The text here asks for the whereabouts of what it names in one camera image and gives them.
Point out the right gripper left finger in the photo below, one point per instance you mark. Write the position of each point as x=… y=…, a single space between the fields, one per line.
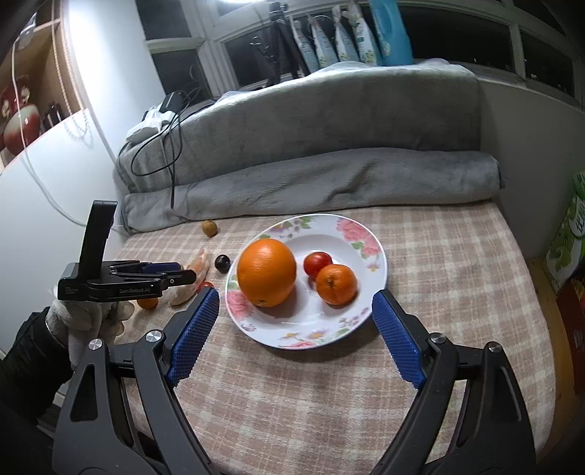
x=121 y=414

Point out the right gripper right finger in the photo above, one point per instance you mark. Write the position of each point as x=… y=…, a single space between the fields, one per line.
x=493 y=434

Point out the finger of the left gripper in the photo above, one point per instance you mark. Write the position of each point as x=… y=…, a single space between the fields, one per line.
x=161 y=267

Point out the mandarin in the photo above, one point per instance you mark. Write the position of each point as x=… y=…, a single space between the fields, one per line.
x=336 y=284
x=148 y=303

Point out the large orange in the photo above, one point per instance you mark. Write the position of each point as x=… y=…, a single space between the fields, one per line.
x=266 y=272

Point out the left gloved hand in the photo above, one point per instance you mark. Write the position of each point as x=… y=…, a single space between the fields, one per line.
x=75 y=324

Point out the far brown longan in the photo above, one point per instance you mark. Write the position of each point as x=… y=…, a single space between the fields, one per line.
x=209 y=228

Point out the dark plum near plate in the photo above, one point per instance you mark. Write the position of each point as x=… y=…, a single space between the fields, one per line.
x=222 y=263

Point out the white power adapter box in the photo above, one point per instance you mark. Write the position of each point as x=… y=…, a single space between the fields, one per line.
x=152 y=123

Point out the floral white plate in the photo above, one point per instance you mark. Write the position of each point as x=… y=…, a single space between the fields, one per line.
x=304 y=321

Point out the red ceramic jar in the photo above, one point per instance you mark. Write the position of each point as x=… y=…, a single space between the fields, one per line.
x=22 y=124

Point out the green snack box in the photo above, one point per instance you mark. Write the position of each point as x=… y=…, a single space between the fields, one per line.
x=567 y=248

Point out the white refill pouch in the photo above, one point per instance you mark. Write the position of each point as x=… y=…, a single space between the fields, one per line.
x=305 y=47
x=366 y=44

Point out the black tripod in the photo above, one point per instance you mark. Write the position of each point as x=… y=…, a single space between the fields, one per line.
x=281 y=48

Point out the grey folded blanket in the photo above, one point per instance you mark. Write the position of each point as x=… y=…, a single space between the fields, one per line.
x=347 y=136

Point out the blue detergent bottle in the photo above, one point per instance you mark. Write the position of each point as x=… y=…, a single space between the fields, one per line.
x=393 y=38

